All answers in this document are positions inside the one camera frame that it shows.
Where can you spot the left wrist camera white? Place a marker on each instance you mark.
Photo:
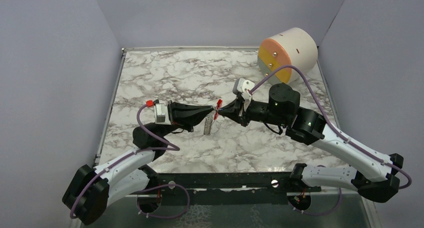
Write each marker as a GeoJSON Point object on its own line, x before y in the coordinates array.
{"type": "Point", "coordinates": [161, 112]}

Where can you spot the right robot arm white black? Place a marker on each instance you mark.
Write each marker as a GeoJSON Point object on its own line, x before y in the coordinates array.
{"type": "Point", "coordinates": [374, 178]}

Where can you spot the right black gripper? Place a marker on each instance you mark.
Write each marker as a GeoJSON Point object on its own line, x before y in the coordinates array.
{"type": "Point", "coordinates": [236, 110]}

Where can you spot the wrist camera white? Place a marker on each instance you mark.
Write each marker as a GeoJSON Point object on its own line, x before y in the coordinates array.
{"type": "Point", "coordinates": [161, 112]}
{"type": "Point", "coordinates": [243, 87]}

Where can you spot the round drawer box pastel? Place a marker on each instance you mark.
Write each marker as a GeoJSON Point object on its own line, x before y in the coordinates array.
{"type": "Point", "coordinates": [292, 47]}

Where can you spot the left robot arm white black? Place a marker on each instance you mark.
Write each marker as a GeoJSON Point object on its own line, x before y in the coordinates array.
{"type": "Point", "coordinates": [93, 189]}

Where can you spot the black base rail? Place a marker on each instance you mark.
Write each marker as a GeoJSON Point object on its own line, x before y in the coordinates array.
{"type": "Point", "coordinates": [180, 189]}

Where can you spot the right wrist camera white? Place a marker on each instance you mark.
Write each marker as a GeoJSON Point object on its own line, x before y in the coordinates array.
{"type": "Point", "coordinates": [243, 87]}

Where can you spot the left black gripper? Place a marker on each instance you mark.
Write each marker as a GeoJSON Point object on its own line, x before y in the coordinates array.
{"type": "Point", "coordinates": [181, 114]}

